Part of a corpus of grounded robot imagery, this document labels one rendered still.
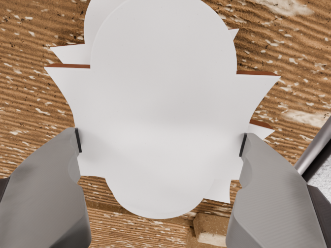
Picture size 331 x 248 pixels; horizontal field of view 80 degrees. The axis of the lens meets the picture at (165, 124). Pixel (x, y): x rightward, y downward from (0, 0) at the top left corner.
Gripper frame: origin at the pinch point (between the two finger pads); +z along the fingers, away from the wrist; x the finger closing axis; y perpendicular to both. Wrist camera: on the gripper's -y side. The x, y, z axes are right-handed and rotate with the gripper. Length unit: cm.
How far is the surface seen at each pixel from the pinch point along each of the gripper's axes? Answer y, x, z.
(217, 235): 13.1, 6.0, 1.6
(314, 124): 1.4, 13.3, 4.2
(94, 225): 15.5, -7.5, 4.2
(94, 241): 18.6, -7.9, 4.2
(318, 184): 10.4, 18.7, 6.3
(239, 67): -3.1, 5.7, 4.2
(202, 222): 12.7, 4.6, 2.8
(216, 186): 5.4, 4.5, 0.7
